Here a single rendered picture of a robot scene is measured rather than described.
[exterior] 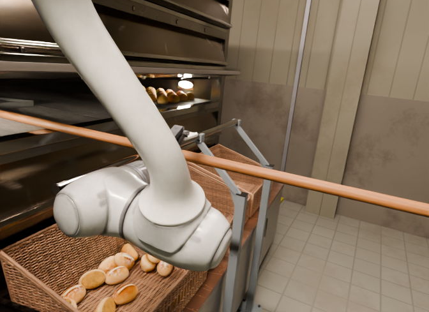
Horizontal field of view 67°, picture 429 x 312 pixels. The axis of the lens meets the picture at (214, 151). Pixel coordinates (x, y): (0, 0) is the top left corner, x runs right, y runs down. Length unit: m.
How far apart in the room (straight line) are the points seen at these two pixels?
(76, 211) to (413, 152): 3.33
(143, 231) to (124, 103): 0.20
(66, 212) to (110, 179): 0.08
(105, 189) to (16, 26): 0.69
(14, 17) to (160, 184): 0.81
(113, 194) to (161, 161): 0.15
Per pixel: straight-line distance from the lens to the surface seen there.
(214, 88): 2.51
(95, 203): 0.54
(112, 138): 1.08
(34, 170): 1.25
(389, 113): 3.54
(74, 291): 1.34
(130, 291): 1.32
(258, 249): 1.98
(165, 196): 0.46
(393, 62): 3.54
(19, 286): 1.22
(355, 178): 3.67
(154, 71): 1.41
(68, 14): 0.42
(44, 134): 1.23
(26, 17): 1.17
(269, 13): 3.78
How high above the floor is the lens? 1.46
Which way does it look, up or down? 15 degrees down
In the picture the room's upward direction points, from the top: 5 degrees clockwise
